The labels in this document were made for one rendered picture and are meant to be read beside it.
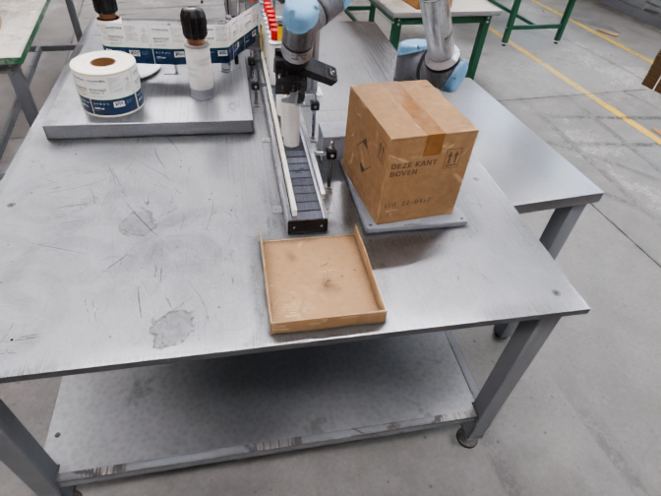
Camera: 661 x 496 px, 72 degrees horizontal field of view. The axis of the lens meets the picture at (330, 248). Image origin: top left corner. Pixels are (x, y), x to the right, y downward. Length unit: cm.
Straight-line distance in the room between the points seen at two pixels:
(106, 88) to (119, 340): 91
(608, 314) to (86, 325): 225
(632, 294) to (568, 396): 81
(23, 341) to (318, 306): 62
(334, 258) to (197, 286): 35
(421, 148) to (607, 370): 152
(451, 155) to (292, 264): 49
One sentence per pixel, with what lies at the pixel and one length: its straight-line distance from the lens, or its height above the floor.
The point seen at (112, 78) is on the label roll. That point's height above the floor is 101.
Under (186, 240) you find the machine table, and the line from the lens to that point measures 126.
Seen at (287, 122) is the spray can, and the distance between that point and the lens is 147.
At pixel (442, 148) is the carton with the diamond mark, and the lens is 121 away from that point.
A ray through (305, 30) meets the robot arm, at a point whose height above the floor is 132.
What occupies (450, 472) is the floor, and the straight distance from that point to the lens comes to 186.
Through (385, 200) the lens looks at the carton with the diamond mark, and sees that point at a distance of 123.
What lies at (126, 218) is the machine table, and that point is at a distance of 137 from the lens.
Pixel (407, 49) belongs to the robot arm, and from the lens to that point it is 177.
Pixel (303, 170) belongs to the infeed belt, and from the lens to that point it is 140.
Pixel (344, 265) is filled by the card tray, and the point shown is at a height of 83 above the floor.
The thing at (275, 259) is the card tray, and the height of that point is 83.
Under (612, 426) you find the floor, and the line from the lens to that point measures 222.
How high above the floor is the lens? 166
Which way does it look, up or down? 43 degrees down
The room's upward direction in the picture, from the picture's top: 5 degrees clockwise
